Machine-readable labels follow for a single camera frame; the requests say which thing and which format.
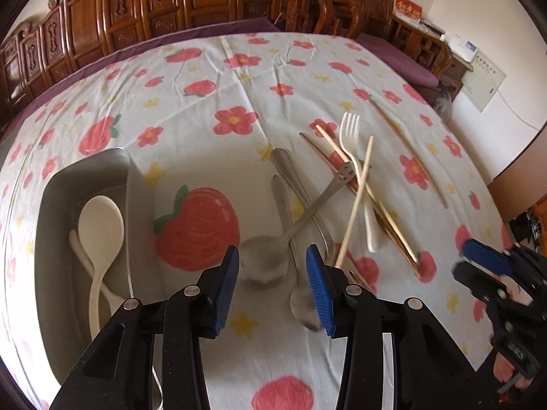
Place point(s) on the small white plastic spoon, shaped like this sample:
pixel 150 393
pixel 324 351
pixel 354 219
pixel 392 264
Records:
pixel 107 292

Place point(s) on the white device on cabinet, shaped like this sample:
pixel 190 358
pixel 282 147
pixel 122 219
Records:
pixel 463 47

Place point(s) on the carved wooden armchair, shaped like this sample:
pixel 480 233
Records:
pixel 427 42

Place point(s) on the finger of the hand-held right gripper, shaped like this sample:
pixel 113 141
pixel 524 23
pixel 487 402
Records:
pixel 478 281
pixel 485 257

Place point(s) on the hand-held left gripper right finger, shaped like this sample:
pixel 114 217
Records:
pixel 318 294

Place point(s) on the brown cardboard sheet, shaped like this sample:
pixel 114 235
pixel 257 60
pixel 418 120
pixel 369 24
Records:
pixel 521 192

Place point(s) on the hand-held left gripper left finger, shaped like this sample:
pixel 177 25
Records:
pixel 226 290

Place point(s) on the stainless steel tray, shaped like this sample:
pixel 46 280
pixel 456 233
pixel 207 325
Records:
pixel 55 222

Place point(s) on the wooden chair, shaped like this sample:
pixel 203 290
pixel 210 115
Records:
pixel 316 8

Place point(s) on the red box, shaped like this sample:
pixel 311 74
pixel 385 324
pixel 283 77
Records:
pixel 408 6

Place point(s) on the large white plastic spoon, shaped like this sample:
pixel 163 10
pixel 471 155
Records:
pixel 101 226

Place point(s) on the stainless steel spoon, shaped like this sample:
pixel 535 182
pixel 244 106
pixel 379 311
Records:
pixel 299 303

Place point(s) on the grey plastic bag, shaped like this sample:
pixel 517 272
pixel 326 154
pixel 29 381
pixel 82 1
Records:
pixel 446 104

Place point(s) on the light bamboo chopstick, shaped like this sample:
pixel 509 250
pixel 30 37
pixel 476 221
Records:
pixel 331 143
pixel 357 205

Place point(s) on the carved wooden sofa back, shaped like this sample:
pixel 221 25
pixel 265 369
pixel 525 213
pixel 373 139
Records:
pixel 128 8

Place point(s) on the purple cushion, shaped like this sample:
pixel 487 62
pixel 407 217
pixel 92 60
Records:
pixel 397 57

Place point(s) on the wooden side table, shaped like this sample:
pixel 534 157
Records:
pixel 457 72

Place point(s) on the beige wall panel box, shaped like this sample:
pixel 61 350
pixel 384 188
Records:
pixel 483 85

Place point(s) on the brown wooden chopstick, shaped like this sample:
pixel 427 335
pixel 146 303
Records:
pixel 406 145
pixel 314 147
pixel 395 239

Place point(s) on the floral printed cloth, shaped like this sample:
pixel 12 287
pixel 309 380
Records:
pixel 213 72

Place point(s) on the white plastic fork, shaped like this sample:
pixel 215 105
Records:
pixel 369 230

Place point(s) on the stainless steel fork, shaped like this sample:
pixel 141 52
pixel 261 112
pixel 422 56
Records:
pixel 280 159

